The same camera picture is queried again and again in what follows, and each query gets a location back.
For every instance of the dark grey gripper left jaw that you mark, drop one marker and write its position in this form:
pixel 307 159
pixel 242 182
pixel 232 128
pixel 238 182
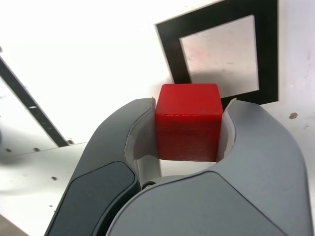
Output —
pixel 98 172

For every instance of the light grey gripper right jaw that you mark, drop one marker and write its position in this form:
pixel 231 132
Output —
pixel 246 184

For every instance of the red cube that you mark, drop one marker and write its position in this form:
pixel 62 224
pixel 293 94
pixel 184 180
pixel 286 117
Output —
pixel 187 123

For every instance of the black tape square outline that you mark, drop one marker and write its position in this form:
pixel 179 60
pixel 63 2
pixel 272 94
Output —
pixel 169 49

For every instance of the black tape strip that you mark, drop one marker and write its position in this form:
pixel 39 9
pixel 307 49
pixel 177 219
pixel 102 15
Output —
pixel 32 105

